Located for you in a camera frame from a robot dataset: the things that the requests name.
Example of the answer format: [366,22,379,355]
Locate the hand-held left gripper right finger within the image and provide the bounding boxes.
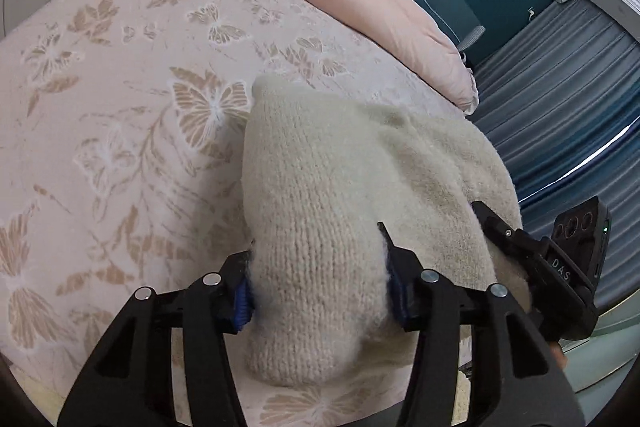
[376,222,587,427]

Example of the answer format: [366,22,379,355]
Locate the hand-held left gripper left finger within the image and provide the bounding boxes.
[57,251,255,427]

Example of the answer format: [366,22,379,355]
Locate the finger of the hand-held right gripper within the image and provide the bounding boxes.
[472,200,547,279]

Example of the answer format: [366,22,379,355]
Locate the cream knitted sweater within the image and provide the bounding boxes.
[240,74,534,390]

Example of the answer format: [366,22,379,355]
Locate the person's right hand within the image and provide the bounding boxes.
[549,341,569,372]

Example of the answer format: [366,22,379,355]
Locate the blue grey curtain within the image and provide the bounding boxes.
[469,0,640,309]

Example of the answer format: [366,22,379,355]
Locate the small white grey object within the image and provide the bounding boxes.
[457,27,486,54]

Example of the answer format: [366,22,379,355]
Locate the pink butterfly print blanket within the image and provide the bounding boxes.
[0,0,476,427]

